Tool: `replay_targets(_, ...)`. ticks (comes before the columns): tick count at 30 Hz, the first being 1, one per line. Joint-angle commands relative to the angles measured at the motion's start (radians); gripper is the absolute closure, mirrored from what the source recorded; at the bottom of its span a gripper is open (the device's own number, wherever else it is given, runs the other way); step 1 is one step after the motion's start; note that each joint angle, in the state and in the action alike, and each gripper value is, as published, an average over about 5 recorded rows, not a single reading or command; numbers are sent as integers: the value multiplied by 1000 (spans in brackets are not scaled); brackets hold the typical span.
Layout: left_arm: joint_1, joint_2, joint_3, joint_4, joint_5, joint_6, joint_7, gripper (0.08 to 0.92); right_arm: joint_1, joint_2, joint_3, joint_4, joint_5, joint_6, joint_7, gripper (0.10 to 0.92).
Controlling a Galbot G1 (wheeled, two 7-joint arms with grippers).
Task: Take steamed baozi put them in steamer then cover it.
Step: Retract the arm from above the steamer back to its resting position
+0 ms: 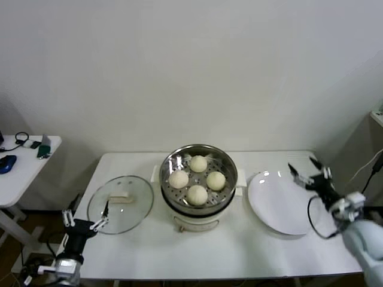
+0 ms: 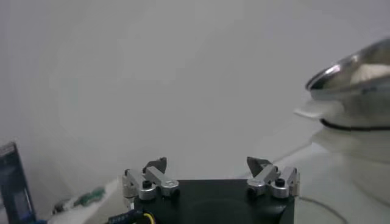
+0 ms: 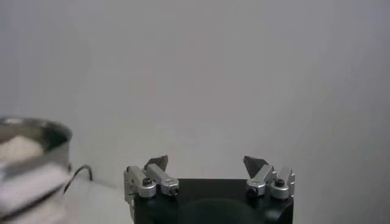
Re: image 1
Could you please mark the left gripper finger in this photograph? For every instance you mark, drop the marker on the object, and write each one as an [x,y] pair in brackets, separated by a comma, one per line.
[100,223]
[68,217]

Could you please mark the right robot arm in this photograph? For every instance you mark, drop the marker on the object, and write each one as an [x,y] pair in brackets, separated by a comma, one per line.
[365,245]

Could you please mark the white side table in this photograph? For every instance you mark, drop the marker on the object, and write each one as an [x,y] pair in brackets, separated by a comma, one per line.
[18,185]

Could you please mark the small white case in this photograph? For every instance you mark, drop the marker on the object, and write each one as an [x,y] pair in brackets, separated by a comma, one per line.
[27,144]

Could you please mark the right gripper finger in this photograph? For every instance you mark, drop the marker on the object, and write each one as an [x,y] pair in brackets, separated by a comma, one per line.
[326,173]
[302,180]

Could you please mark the small black device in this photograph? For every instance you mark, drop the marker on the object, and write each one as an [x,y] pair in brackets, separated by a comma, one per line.
[35,145]

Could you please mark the black flat device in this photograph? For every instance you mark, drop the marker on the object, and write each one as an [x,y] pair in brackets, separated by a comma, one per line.
[1,138]

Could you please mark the stainless steel steamer basket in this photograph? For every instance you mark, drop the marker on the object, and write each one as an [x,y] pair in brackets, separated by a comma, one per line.
[230,167]

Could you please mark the white cabinet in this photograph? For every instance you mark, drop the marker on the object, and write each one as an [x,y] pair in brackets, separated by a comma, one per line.
[377,122]

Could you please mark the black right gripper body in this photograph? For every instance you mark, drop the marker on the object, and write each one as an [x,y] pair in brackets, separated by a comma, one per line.
[324,188]

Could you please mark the white round plate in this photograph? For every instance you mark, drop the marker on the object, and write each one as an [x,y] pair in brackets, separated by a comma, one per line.
[275,203]

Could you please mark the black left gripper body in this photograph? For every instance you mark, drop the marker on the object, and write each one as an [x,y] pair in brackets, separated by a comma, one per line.
[79,233]

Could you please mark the white steamed baozi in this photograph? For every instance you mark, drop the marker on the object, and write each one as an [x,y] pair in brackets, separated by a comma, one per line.
[178,179]
[216,180]
[198,163]
[197,195]

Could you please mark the blue computer mouse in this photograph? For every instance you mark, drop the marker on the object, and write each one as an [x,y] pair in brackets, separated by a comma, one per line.
[6,164]

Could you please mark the cream electric cooking pot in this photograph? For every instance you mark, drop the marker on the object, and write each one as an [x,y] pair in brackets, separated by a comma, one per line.
[194,222]

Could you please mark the green circuit board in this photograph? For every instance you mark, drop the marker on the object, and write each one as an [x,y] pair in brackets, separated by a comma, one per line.
[43,148]

